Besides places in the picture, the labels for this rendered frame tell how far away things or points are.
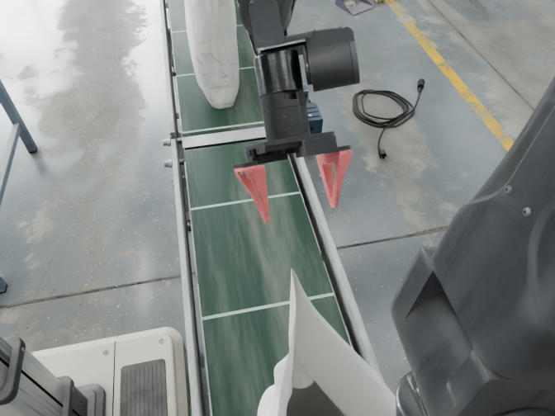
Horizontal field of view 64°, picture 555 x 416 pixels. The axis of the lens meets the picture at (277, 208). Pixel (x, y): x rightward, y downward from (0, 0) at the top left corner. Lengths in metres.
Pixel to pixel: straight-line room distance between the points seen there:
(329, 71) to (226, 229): 1.00
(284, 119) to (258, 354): 0.83
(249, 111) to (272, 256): 0.75
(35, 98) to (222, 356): 2.16
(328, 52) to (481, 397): 0.44
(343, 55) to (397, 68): 2.49
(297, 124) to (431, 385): 0.40
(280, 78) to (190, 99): 1.50
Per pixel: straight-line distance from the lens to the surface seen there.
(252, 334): 1.28
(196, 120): 1.91
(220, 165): 1.69
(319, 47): 0.56
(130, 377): 1.42
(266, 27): 0.54
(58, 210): 2.26
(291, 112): 0.55
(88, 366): 1.48
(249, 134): 1.83
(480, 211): 0.18
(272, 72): 0.55
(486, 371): 0.18
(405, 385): 0.28
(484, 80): 3.09
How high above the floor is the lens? 1.54
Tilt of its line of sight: 49 degrees down
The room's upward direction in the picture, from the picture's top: straight up
